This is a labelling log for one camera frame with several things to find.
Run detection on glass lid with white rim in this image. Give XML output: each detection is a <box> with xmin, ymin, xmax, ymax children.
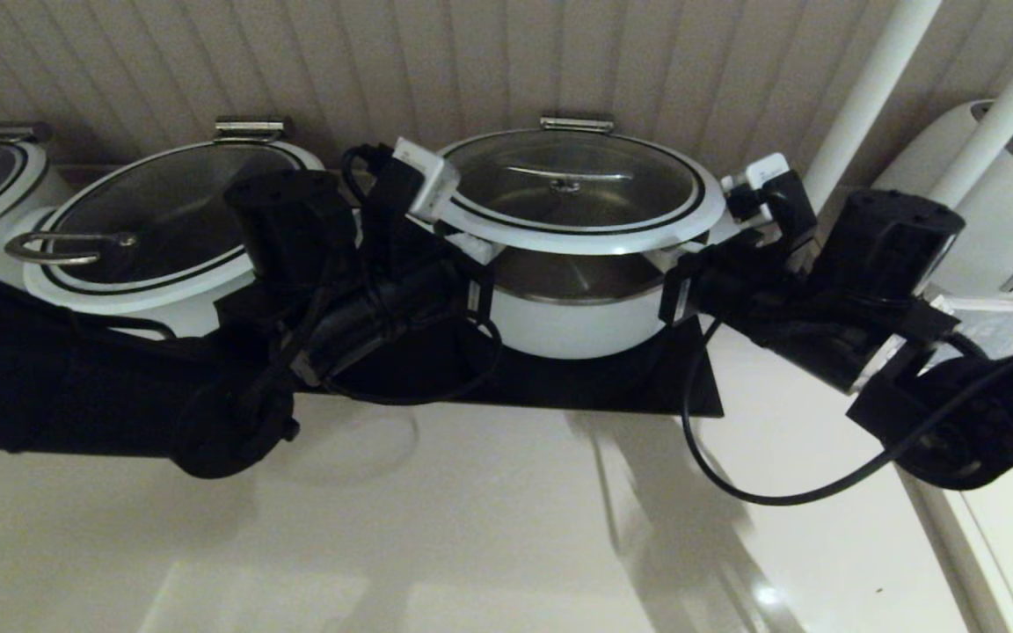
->
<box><xmin>432</xmin><ymin>129</ymin><xmax>727</xmax><ymax>256</ymax></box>

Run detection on white pot middle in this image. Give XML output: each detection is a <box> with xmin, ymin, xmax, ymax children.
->
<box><xmin>5</xmin><ymin>141</ymin><xmax>327</xmax><ymax>316</ymax></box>

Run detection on stainless steel inner pan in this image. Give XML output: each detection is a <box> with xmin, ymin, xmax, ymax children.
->
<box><xmin>489</xmin><ymin>251</ymin><xmax>670</xmax><ymax>304</ymax></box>

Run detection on large black induction cooktop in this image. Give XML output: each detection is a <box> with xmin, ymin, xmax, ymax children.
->
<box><xmin>295</xmin><ymin>208</ymin><xmax>723</xmax><ymax>417</ymax></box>

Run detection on white support pole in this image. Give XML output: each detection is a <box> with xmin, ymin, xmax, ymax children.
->
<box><xmin>924</xmin><ymin>4</ymin><xmax>1013</xmax><ymax>207</ymax></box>
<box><xmin>801</xmin><ymin>0</ymin><xmax>943</xmax><ymax>212</ymax></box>

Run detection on white toaster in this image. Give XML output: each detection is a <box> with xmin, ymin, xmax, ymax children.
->
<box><xmin>871</xmin><ymin>99</ymin><xmax>1013</xmax><ymax>300</ymax></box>

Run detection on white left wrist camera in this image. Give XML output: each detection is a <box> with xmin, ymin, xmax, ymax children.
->
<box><xmin>390</xmin><ymin>136</ymin><xmax>462</xmax><ymax>222</ymax></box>

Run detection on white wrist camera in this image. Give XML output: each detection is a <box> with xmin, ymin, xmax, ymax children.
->
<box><xmin>390</xmin><ymin>136</ymin><xmax>462</xmax><ymax>222</ymax></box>
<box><xmin>722</xmin><ymin>154</ymin><xmax>793</xmax><ymax>234</ymax></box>

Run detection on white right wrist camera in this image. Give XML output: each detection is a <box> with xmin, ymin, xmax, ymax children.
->
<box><xmin>722</xmin><ymin>154</ymin><xmax>793</xmax><ymax>234</ymax></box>

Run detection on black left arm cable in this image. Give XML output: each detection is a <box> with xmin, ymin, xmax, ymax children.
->
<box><xmin>322</xmin><ymin>143</ymin><xmax>505</xmax><ymax>407</ymax></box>

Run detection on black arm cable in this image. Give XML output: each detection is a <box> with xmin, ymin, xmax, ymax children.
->
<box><xmin>681</xmin><ymin>321</ymin><xmax>1013</xmax><ymax>506</ymax></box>
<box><xmin>322</xmin><ymin>143</ymin><xmax>505</xmax><ymax>407</ymax></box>

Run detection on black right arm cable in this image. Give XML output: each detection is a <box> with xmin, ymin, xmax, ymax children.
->
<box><xmin>681</xmin><ymin>321</ymin><xmax>1013</xmax><ymax>506</ymax></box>

